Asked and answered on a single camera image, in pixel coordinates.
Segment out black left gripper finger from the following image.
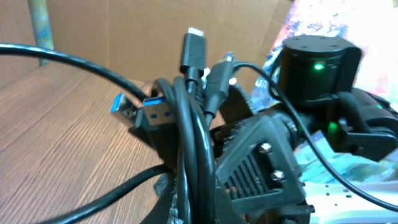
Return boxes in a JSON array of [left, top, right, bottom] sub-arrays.
[[149, 174, 185, 224]]

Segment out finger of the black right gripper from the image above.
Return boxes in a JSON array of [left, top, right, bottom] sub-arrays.
[[219, 84, 255, 123]]

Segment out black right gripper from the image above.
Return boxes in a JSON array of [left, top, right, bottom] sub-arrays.
[[216, 111, 315, 224]]

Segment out black USB-C cable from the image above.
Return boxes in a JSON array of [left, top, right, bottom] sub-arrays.
[[174, 26, 237, 224]]

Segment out black USB-A cable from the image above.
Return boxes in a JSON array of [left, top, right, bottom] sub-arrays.
[[0, 42, 218, 224]]

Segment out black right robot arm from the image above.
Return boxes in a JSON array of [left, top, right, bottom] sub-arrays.
[[208, 35, 397, 223]]

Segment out cardboard back panel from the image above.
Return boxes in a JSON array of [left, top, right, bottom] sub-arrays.
[[0, 0, 296, 91]]

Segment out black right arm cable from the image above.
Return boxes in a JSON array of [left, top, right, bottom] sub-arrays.
[[231, 61, 398, 214]]

